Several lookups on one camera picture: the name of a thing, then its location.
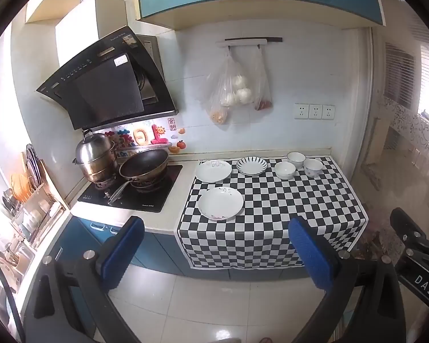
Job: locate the black induction cooktop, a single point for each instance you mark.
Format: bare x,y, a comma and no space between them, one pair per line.
157,196

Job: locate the plastic bag of nuts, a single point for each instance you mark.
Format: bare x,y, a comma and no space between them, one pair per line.
220,115

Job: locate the black white checkered cloth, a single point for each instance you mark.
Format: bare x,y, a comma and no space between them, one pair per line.
271,221

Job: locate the person's foot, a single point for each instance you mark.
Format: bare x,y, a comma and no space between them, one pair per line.
268,340

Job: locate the stainless steel steamer pot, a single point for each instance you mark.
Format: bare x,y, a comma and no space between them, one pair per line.
94,157

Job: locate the black range hood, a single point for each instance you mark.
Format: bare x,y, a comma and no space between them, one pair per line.
103,89

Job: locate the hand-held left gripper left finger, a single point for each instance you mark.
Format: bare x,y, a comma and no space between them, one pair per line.
123,253

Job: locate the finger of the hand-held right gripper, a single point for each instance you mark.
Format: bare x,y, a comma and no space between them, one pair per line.
407,227

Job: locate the white bowl with dark rim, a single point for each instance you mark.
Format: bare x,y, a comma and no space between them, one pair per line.
296,158

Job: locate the colourful wall stickers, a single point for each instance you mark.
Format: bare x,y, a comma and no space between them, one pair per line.
157,137

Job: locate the orange strainer basket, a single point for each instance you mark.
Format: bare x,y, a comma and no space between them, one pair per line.
20,187

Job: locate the large white deep plate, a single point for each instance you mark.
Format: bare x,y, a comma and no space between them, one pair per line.
220,205

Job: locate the dish rack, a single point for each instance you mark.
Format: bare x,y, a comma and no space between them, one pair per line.
39,210

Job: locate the striped pattern plate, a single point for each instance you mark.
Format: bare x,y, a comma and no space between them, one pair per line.
251,167

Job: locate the white bowl with red print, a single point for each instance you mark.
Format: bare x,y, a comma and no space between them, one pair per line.
285,169
313,166

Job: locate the plastic bag of white buns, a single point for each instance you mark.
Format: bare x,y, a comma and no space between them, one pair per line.
236,85

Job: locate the white wall hook rail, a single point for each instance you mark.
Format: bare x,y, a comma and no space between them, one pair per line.
250,41

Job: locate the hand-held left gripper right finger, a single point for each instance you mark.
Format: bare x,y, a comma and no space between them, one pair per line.
309,253

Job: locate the white door frame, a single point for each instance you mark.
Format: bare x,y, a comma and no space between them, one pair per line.
364,114

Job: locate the white wall socket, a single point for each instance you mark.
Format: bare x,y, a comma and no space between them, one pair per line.
302,111
328,112
315,112

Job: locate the plastic bag of reddish food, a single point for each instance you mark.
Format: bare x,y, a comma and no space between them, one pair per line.
264,102

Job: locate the blue wall cabinet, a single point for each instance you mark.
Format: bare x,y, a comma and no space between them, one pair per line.
207,0

